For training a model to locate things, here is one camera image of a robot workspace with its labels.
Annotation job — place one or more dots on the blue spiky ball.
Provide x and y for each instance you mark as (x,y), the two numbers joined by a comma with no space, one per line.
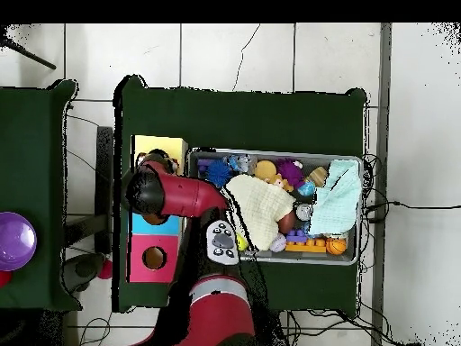
(218,173)

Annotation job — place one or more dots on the shallow clear mesh bin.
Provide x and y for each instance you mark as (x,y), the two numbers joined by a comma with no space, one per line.
(306,257)

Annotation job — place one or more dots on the purple plastic bowl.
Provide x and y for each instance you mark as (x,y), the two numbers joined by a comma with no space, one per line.
(16,241)

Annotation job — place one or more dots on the purple plush toy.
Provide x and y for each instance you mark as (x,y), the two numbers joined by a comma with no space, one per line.
(288,171)

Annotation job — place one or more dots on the mint waffle cloth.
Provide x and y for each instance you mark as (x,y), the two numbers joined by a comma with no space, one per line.
(336,205)

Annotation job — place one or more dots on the globe print ball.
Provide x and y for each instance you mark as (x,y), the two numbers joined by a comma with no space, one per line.
(306,188)

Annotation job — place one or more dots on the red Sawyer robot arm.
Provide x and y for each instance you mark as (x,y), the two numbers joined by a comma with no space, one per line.
(219,317)

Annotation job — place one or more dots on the cream waffle cloth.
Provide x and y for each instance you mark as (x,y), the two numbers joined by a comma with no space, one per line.
(263,209)

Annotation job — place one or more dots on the wooden box with three holes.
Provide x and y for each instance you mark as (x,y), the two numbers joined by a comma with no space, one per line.
(158,266)

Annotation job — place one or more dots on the orange building block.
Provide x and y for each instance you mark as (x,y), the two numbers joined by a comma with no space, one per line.
(306,247)

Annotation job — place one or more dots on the small brown football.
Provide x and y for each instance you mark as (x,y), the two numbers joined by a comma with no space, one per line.
(286,222)

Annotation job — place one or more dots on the thin black rod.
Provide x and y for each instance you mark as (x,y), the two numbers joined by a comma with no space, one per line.
(28,54)

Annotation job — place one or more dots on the yellow ball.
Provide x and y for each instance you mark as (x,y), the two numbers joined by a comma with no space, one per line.
(242,243)

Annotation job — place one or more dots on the dark green side tablecloth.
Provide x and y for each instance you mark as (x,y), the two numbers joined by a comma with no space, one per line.
(28,162)

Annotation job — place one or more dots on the small orange basketball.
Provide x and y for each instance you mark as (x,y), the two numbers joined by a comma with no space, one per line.
(335,247)

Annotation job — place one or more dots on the tan plush monkey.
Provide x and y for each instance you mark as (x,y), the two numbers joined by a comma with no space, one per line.
(264,169)

